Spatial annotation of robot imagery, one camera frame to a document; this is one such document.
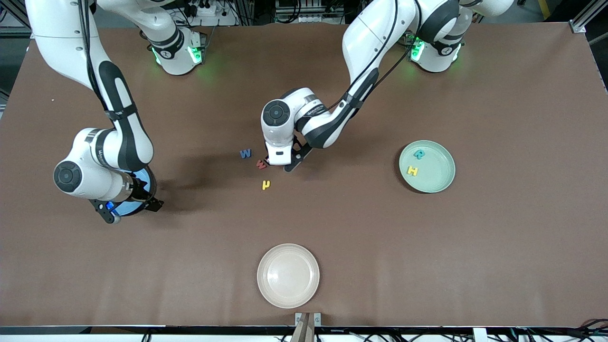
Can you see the green round plate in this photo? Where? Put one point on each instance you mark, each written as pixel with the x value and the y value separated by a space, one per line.
pixel 434 178

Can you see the blue capital letter W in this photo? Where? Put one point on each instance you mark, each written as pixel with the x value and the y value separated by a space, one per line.
pixel 245 153

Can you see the black equipment rack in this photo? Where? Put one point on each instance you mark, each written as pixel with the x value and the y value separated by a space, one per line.
pixel 308 9

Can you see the white power strip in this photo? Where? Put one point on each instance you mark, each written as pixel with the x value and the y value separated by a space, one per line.
pixel 209 9

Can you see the aluminium frame profile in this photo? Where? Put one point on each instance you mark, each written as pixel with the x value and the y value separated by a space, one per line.
pixel 14 19
pixel 586 19

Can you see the beige round plate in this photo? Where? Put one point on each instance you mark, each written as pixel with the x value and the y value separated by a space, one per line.
pixel 288 275

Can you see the blue round plate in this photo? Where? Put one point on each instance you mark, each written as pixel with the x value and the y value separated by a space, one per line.
pixel 128 208

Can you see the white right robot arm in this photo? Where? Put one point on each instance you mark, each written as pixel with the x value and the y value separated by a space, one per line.
pixel 90 183

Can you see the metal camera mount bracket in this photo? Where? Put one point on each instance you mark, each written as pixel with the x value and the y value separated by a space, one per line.
pixel 317 319

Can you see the teal capital letter R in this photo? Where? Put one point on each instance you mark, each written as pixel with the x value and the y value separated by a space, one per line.
pixel 417 153

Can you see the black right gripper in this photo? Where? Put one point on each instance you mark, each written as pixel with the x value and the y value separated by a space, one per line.
pixel 142 192

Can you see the yellow capital letter H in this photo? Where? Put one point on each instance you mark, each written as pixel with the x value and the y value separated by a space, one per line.
pixel 413 170

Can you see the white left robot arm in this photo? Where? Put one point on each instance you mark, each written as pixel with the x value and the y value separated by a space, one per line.
pixel 370 28

